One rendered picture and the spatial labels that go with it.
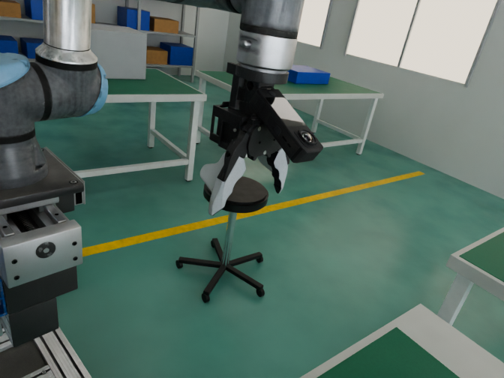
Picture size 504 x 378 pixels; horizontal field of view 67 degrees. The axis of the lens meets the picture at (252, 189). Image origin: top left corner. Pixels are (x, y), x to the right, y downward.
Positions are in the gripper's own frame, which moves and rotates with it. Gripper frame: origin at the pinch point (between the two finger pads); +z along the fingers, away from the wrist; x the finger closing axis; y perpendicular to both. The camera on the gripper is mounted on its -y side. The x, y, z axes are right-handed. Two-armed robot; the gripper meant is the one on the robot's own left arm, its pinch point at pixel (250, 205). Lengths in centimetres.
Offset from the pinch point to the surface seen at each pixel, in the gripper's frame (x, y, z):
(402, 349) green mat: -40, -20, 40
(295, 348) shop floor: -84, 28, 115
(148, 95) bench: -105, 199, 41
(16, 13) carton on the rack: -132, 561, 33
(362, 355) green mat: -30, -15, 40
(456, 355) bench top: -50, -30, 40
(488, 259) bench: -106, -22, 40
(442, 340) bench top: -52, -26, 40
